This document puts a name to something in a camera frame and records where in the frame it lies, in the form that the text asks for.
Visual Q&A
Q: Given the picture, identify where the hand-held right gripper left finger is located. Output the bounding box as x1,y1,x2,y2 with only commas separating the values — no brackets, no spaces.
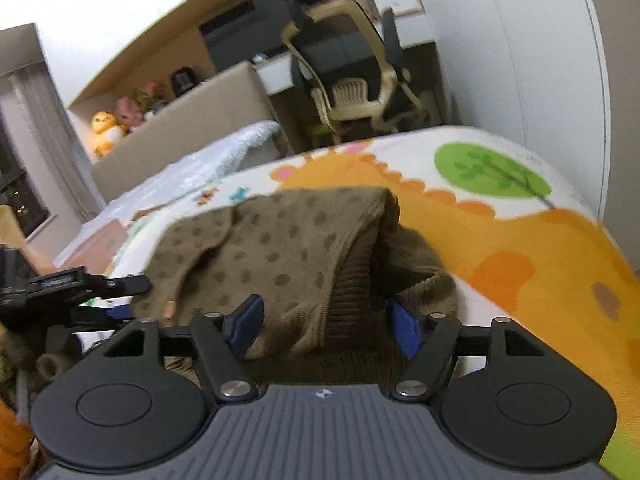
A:
102,294,266,403

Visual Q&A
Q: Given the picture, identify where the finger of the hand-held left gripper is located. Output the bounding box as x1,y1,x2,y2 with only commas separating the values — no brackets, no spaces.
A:
82,272,153,300
70,305,137,333

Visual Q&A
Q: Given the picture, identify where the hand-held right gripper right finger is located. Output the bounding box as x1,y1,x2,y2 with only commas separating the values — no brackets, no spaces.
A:
387,299,546,402

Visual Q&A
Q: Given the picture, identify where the olive polka-dot knit sweater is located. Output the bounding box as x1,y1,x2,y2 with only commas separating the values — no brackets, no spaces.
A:
162,222,463,387

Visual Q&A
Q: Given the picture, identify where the pink gift box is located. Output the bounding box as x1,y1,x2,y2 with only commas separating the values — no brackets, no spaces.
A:
60,220,128,276

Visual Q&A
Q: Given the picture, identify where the dark window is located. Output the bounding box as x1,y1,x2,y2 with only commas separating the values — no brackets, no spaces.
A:
0,125,51,241

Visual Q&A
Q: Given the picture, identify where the cartoon printed mat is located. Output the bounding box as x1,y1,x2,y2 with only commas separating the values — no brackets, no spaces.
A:
107,125,640,471

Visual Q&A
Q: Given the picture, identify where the yellow duck plush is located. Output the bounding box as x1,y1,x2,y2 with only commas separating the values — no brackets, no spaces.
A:
90,110,128,157

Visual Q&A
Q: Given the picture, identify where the grey curtain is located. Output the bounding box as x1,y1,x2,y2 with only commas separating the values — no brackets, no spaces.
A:
0,67,108,221

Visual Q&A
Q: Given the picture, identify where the pink plush toy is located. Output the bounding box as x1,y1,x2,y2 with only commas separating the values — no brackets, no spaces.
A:
116,97,146,133

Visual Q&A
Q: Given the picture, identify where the potted plant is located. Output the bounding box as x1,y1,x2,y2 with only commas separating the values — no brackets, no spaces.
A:
131,80,168,116

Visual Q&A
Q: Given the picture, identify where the beige padded headboard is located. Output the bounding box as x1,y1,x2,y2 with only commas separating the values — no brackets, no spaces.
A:
90,61,296,206

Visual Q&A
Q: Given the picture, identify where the green stool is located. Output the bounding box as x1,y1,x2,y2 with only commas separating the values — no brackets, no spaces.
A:
305,122,346,148

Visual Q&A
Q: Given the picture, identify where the beige office chair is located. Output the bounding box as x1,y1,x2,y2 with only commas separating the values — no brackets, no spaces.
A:
280,0,433,143

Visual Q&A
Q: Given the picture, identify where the white desk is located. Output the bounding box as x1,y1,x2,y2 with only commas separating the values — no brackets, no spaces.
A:
252,35,436,96

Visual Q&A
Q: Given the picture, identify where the black monitor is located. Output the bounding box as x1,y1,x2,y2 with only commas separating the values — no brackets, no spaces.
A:
199,0,371,73

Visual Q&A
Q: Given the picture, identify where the wooden wall shelf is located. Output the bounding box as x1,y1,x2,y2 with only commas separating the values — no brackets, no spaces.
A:
67,0,361,108

